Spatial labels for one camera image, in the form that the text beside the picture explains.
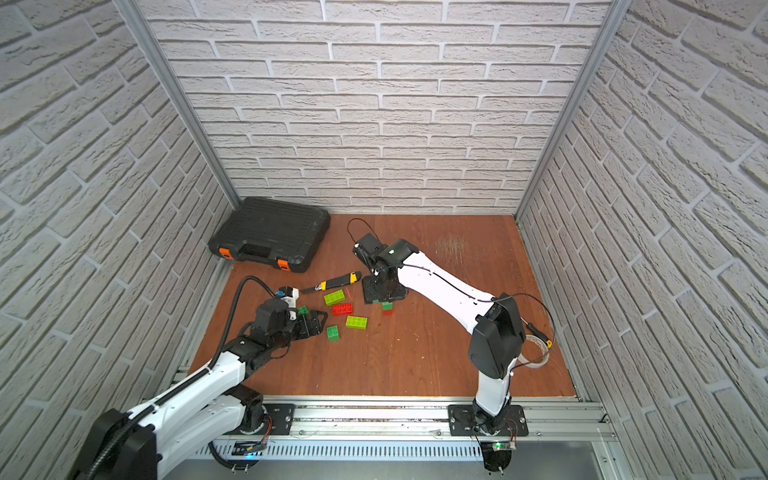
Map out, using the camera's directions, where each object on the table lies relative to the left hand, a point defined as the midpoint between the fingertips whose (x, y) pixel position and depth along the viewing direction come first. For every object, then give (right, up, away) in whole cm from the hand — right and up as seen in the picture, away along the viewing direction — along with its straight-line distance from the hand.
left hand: (319, 313), depth 85 cm
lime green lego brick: (+10, -4, +4) cm, 12 cm away
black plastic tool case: (-19, +24, +22) cm, 38 cm away
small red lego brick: (+20, -1, +7) cm, 21 cm away
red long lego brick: (+6, 0, +7) cm, 9 cm away
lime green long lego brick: (+2, +3, +9) cm, 10 cm away
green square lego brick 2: (+20, +1, +3) cm, 20 cm away
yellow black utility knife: (+2, +7, +13) cm, 15 cm away
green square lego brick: (+4, -6, 0) cm, 7 cm away
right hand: (+19, +6, -5) cm, 20 cm away
